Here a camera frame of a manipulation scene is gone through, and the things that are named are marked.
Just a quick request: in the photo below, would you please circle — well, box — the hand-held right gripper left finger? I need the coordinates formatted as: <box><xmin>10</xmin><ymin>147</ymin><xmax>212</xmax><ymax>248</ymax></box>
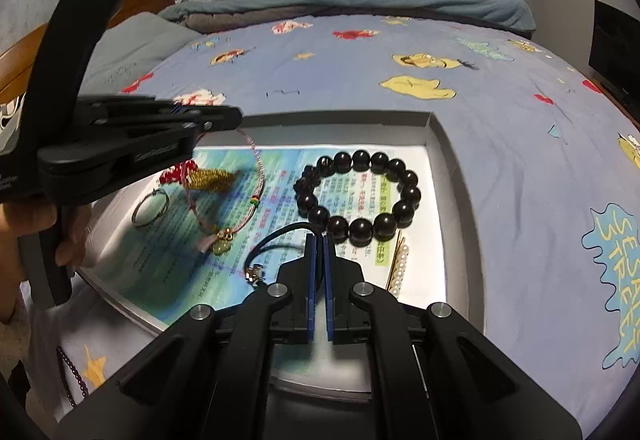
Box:
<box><xmin>57</xmin><ymin>232</ymin><xmax>321</xmax><ymax>440</ymax></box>

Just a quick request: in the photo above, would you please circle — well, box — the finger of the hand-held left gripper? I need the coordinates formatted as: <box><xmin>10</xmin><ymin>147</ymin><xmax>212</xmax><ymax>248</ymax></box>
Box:
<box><xmin>37</xmin><ymin>119</ymin><xmax>203</xmax><ymax>206</ymax></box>
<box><xmin>75</xmin><ymin>95</ymin><xmax>244</xmax><ymax>131</ymax></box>

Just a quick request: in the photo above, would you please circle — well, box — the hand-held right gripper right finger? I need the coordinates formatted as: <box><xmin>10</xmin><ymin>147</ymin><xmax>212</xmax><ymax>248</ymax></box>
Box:
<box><xmin>322</xmin><ymin>232</ymin><xmax>583</xmax><ymax>440</ymax></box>

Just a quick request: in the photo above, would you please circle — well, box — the silver ring hoop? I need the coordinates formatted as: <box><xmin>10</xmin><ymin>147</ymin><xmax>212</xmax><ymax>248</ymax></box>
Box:
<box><xmin>131</xmin><ymin>188</ymin><xmax>171</xmax><ymax>228</ymax></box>

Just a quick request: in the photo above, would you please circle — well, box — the black cord necklace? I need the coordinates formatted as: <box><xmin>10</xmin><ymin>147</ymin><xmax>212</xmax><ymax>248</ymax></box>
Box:
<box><xmin>245</xmin><ymin>222</ymin><xmax>321</xmax><ymax>288</ymax></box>

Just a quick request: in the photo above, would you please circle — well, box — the black bead bracelet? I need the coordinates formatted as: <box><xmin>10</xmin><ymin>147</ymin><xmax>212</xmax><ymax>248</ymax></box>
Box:
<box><xmin>293</xmin><ymin>150</ymin><xmax>422</xmax><ymax>247</ymax></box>

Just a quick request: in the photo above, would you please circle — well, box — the red bead bracelet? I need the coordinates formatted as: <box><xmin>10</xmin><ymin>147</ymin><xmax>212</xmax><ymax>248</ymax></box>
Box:
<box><xmin>160</xmin><ymin>159</ymin><xmax>198</xmax><ymax>186</ymax></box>

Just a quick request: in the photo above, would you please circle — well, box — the pearl hair clip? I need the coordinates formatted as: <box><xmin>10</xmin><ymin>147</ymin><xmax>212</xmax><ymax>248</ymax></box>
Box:
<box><xmin>387</xmin><ymin>230</ymin><xmax>411</xmax><ymax>298</ymax></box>

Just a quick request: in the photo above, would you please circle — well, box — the red and gold tassel charm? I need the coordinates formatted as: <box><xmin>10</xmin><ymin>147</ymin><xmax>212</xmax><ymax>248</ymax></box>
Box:
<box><xmin>182</xmin><ymin>168</ymin><xmax>236</xmax><ymax>193</ymax></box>

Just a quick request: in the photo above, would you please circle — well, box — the pink cord bracelet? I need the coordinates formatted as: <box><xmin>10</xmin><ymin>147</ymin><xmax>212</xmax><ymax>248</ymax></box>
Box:
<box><xmin>187</xmin><ymin>127</ymin><xmax>266</xmax><ymax>266</ymax></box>

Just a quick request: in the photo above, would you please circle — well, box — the grey shallow cardboard box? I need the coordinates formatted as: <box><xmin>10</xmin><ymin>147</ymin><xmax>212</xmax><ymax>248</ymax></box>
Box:
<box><xmin>75</xmin><ymin>110</ymin><xmax>488</xmax><ymax>403</ymax></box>

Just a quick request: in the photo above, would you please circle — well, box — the person's left hand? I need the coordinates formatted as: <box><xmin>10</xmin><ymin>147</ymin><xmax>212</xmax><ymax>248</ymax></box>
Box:
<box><xmin>0</xmin><ymin>205</ymin><xmax>93</xmax><ymax>269</ymax></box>

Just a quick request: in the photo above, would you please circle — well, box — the grey-green pillow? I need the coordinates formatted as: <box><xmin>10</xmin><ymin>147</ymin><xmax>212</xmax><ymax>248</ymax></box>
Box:
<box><xmin>80</xmin><ymin>11</ymin><xmax>201</xmax><ymax>93</ymax></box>

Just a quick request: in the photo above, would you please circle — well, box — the striped black white pillow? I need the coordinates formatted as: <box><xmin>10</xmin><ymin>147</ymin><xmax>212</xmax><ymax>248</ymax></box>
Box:
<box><xmin>0</xmin><ymin>95</ymin><xmax>26</xmax><ymax>156</ymax></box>

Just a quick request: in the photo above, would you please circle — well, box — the printed paper sheet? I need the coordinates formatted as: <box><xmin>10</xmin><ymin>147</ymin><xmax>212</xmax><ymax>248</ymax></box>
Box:
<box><xmin>85</xmin><ymin>120</ymin><xmax>448</xmax><ymax>388</ymax></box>

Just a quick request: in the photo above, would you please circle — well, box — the grey folded blanket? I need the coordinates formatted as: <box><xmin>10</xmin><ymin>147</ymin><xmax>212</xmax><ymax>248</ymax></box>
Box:
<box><xmin>185</xmin><ymin>12</ymin><xmax>271</xmax><ymax>33</ymax></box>

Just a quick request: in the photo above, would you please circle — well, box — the cartoon printed blue bed cover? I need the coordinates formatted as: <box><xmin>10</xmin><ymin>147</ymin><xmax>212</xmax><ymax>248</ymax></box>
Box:
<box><xmin>30</xmin><ymin>15</ymin><xmax>640</xmax><ymax>440</ymax></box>

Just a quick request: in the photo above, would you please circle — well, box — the blue folded blanket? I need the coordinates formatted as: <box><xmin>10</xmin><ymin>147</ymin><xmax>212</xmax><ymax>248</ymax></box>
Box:
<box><xmin>160</xmin><ymin>0</ymin><xmax>536</xmax><ymax>41</ymax></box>

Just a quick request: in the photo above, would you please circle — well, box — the black television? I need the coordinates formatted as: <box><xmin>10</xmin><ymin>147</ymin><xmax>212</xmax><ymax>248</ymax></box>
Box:
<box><xmin>587</xmin><ymin>0</ymin><xmax>640</xmax><ymax>108</ymax></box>

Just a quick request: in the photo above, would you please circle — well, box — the dark pearl bracelet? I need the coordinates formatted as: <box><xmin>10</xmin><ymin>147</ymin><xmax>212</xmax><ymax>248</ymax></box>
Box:
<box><xmin>56</xmin><ymin>346</ymin><xmax>91</xmax><ymax>410</ymax></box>

